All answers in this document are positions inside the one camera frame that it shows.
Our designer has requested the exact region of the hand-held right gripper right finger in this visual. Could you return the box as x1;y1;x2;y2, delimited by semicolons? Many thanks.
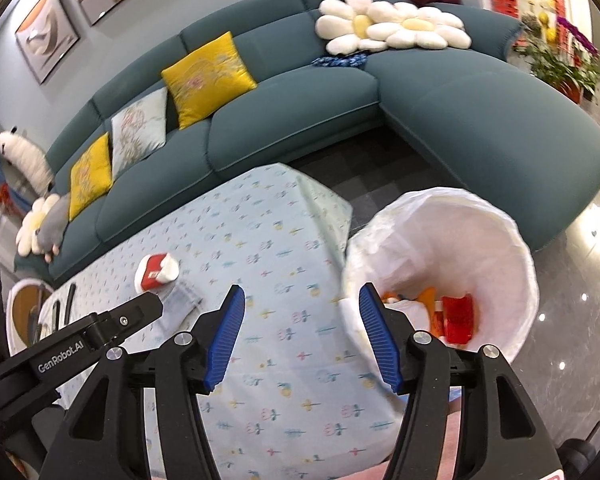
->
358;282;561;480

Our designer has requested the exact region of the white daisy cushion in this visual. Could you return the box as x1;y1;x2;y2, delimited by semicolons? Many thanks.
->
16;194;63;257
316;0;381;56
367;1;472;51

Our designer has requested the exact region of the orange framed wall painting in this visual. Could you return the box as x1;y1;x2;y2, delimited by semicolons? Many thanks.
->
15;0;81;85

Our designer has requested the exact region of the small yellow embroidered pillow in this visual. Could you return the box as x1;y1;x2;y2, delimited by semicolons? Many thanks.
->
69;132;115;222

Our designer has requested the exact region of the round wooden chair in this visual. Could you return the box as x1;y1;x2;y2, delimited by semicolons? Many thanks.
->
6;278;56;356

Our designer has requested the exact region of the red white paper cup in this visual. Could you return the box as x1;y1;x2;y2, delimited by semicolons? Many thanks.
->
440;294;476;346
134;254;181;292

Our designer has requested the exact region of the trash bin with white liner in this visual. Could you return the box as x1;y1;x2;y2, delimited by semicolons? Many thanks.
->
341;186;538;396

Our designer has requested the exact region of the blue patterned cloth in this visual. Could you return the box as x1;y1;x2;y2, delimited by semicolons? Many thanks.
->
312;51;370;68

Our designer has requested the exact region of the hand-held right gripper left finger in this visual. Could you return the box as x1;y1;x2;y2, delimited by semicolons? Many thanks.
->
39;284;247;480

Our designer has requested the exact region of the large yellow embroidered pillow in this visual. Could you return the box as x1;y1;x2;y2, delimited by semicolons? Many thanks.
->
161;31;258;131

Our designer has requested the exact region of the floral light blue tablecloth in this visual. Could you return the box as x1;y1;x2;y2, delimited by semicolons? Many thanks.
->
7;162;406;478

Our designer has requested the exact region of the grey plush toy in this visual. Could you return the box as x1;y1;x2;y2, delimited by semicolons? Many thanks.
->
32;192;73;263

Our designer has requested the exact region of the teal sofa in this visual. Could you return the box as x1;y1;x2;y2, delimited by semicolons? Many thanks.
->
14;0;600;286

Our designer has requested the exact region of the white plush toy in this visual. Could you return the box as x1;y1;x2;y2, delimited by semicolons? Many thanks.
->
0;126;56;196

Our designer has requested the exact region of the light blue embroidered pillow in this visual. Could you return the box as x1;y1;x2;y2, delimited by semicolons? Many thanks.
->
111;87;170;173

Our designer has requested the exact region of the orange plastic bag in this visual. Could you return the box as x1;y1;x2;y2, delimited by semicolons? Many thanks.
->
380;287;438;336

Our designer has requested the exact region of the potted green plant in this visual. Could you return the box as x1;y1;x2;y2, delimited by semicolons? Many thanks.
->
515;12;600;103

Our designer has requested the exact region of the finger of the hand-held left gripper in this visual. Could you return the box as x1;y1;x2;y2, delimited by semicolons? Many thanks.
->
87;292;163;348

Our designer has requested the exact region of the white sock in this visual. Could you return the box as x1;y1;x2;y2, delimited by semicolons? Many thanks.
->
387;300;433;333

